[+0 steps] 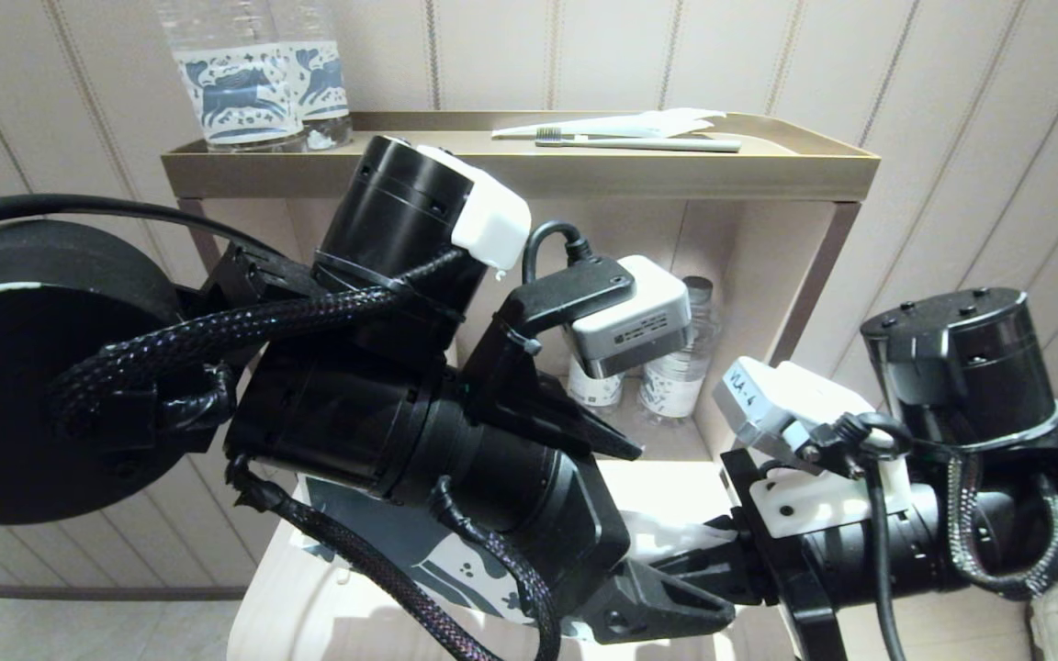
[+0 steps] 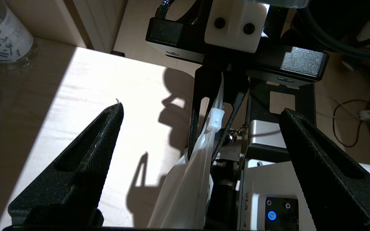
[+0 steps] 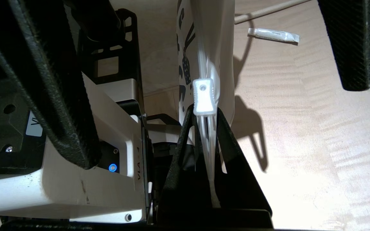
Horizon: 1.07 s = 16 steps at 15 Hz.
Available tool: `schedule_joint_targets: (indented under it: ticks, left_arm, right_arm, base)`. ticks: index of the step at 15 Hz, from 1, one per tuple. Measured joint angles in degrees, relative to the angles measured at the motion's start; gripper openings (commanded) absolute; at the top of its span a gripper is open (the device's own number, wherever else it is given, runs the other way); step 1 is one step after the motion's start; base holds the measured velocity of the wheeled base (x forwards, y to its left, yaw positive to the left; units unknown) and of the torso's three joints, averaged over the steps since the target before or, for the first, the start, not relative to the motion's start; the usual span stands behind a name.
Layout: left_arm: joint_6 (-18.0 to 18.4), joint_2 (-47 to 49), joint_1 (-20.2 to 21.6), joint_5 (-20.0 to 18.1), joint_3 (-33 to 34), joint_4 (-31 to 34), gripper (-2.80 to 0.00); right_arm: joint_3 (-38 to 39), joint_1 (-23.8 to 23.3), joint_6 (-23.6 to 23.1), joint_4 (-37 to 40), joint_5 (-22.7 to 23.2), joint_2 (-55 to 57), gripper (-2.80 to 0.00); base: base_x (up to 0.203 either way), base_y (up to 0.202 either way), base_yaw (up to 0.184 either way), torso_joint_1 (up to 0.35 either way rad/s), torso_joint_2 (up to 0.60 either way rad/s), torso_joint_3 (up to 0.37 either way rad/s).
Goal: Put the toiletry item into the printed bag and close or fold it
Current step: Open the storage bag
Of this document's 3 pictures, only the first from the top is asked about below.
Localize blue horse print pouch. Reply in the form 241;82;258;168
295;473;741;625

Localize small clear water bottle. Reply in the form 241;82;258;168
568;358;626;409
639;275;723;425

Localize brown shelf unit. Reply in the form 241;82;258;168
162;110;881;478

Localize pale green toothbrush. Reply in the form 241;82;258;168
535;129;743;154

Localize white paper wrapper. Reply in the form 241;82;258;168
492;108;728;140

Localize large horse label water bottle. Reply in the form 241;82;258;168
270;0;354;150
157;0;310;153

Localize white right camera bracket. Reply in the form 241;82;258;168
749;454;914;540

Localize black right camera cable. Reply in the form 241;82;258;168
805;413;908;661

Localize black camera cable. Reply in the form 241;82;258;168
522;220;596;286
805;413;908;661

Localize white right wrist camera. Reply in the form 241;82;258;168
713;356;874;460

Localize black left camera bracket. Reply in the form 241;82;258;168
465;257;645;460

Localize braided black right arm cable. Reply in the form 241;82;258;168
945;450;1058;602

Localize braided black arm cable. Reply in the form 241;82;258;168
51;246;493;432
226;454;567;661
945;450;1058;602

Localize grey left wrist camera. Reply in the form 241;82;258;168
566;255;691;379

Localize braided black left arm cable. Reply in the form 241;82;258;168
226;454;567;661
51;246;493;432

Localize black left camera cable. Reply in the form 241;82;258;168
522;220;596;286

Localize smooth black left arm cable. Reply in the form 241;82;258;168
0;193;310;267

